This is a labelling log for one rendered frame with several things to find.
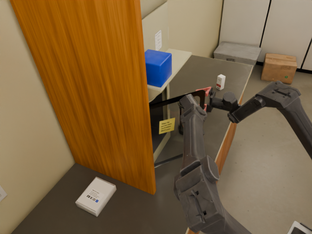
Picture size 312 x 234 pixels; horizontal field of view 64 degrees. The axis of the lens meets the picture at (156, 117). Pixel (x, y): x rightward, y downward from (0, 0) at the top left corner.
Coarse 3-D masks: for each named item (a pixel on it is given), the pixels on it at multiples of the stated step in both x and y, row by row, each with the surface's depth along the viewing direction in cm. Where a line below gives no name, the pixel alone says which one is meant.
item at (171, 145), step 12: (180, 96) 106; (204, 96) 111; (156, 108) 104; (168, 108) 107; (180, 108) 110; (156, 120) 108; (156, 132) 113; (168, 132) 116; (180, 132) 119; (156, 144) 118; (168, 144) 121; (180, 144) 125; (156, 156) 123; (168, 156) 127; (180, 156) 131
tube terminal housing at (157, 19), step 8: (160, 8) 97; (152, 16) 93; (160, 16) 99; (144, 24) 89; (152, 24) 94; (160, 24) 100; (144, 32) 91; (152, 32) 96; (144, 40) 92; (152, 40) 98; (168, 40) 112; (144, 48) 94; (152, 48) 100; (168, 48) 114; (168, 88) 127; (168, 96) 130
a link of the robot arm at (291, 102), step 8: (264, 88) 88; (272, 88) 86; (280, 88) 84; (288, 88) 82; (256, 96) 90; (264, 96) 85; (272, 96) 83; (280, 96) 81; (288, 96) 81; (296, 96) 80; (272, 104) 84; (280, 104) 80; (288, 104) 80; (296, 104) 80; (288, 112) 81; (296, 112) 81; (304, 112) 81; (288, 120) 85; (296, 120) 81; (304, 120) 81; (296, 128) 84; (304, 128) 82; (304, 136) 83; (304, 144) 86
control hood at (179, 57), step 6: (174, 54) 109; (180, 54) 109; (186, 54) 108; (174, 60) 105; (180, 60) 105; (186, 60) 105; (174, 66) 101; (180, 66) 101; (174, 72) 98; (150, 90) 91; (156, 90) 90; (162, 90) 90; (150, 96) 93
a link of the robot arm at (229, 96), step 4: (228, 92) 122; (232, 92) 122; (224, 96) 122; (228, 96) 121; (232, 96) 121; (224, 100) 122; (228, 100) 120; (232, 100) 120; (236, 100) 120; (224, 104) 125; (228, 104) 123; (232, 104) 120; (236, 104) 123; (232, 108) 123; (236, 108) 127; (228, 112) 126; (232, 112) 128; (228, 116) 128; (232, 120) 125
